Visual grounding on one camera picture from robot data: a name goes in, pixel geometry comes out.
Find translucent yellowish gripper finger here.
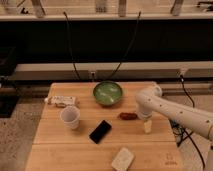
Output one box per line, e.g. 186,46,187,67
144,120,152,134

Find red-brown pepper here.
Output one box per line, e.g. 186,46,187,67
119,113,137,120

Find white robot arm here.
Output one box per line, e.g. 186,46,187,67
135,85,213,141

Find white sponge block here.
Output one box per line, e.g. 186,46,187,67
111,148,134,171

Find green bowl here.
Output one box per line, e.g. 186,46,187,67
93,81,123,106

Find black smartphone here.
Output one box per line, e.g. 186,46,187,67
89,120,112,144

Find white wrapped snack package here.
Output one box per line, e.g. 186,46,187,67
44,96,78,108

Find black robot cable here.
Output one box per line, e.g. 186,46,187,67
169,74,208,171

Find wall power outlet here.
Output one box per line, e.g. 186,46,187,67
89,71,96,82

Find right black hanging cable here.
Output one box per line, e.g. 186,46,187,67
105,10,142,81

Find black hanging cable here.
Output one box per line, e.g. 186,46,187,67
105,10,142,81
63,11,82,81

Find left black hanging cable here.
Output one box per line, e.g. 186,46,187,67
63,11,82,81

